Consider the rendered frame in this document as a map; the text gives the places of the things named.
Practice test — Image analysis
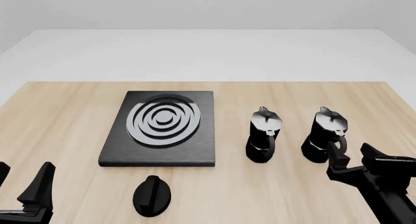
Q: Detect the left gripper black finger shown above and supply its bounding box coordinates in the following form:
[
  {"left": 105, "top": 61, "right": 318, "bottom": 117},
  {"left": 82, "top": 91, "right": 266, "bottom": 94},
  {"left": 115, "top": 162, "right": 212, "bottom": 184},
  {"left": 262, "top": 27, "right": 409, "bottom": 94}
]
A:
[
  {"left": 0, "top": 162, "right": 11, "bottom": 187},
  {"left": 17, "top": 161, "right": 56, "bottom": 212}
]

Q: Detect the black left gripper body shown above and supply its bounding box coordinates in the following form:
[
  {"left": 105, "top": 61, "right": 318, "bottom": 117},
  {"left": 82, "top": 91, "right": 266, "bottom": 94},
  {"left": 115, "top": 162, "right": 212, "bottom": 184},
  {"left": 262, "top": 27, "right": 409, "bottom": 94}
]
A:
[{"left": 0, "top": 203, "right": 54, "bottom": 224}]

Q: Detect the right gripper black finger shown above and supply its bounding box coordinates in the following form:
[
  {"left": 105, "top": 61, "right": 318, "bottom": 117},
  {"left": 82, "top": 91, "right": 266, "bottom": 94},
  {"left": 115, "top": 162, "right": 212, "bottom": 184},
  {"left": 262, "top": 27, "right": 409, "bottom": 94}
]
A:
[
  {"left": 327, "top": 140, "right": 351, "bottom": 173},
  {"left": 360, "top": 142, "right": 387, "bottom": 167}
]

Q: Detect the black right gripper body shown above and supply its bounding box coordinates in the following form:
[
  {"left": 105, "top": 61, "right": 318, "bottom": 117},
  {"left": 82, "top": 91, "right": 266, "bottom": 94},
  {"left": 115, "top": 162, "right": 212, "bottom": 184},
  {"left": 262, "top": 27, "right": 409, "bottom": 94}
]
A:
[{"left": 326, "top": 156, "right": 416, "bottom": 186}]

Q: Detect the black moka pot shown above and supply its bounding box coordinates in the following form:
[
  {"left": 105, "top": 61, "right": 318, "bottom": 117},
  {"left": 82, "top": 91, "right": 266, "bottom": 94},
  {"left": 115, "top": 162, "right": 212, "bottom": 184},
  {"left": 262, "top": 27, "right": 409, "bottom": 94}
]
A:
[
  {"left": 300, "top": 105, "right": 349, "bottom": 164},
  {"left": 245, "top": 106, "right": 283, "bottom": 164}
]

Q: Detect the flat black stove plate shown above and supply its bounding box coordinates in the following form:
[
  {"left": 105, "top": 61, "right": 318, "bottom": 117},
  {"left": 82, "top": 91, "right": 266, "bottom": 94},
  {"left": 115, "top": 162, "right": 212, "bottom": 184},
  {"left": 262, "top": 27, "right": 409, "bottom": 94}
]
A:
[{"left": 97, "top": 90, "right": 216, "bottom": 168}]

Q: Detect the round black stove knob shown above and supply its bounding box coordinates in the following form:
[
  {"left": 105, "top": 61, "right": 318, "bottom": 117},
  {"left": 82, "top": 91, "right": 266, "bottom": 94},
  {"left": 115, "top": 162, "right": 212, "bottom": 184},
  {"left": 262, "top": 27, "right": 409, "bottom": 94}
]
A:
[{"left": 132, "top": 175, "right": 172, "bottom": 218}]

